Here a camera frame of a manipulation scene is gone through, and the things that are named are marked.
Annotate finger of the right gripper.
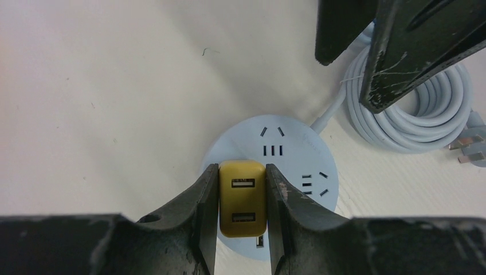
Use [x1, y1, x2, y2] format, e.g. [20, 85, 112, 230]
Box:
[315, 0, 378, 66]
[360, 0, 485, 113]

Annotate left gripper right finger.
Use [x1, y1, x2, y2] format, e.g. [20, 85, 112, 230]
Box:
[266, 164, 485, 274]

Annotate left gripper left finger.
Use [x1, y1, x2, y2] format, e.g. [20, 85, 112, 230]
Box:
[1, 164, 218, 274]

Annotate yellow USB charger plug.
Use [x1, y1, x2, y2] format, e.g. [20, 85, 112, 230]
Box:
[219, 160, 267, 238]

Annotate round blue power socket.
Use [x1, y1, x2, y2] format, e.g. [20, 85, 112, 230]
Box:
[200, 114, 339, 262]

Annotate coiled blue socket cable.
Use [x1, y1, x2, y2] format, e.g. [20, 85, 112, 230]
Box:
[309, 22, 486, 168]

